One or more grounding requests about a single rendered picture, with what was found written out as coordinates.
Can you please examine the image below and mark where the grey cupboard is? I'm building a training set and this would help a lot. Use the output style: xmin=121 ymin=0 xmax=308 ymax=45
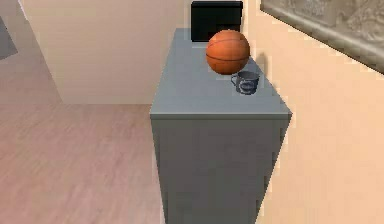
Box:
xmin=149 ymin=27 xmax=294 ymax=224

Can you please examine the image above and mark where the blue patterned mug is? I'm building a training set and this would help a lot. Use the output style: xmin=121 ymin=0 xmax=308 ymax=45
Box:
xmin=230 ymin=70 xmax=261 ymax=96

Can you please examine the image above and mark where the orange basketball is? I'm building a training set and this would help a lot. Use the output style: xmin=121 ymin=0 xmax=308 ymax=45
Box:
xmin=205 ymin=29 xmax=251 ymax=76

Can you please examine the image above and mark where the black box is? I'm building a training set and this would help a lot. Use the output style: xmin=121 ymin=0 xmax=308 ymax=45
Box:
xmin=190 ymin=0 xmax=244 ymax=43

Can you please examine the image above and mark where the framed grey wall picture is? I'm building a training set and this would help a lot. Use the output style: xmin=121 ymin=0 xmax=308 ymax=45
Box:
xmin=260 ymin=0 xmax=384 ymax=75

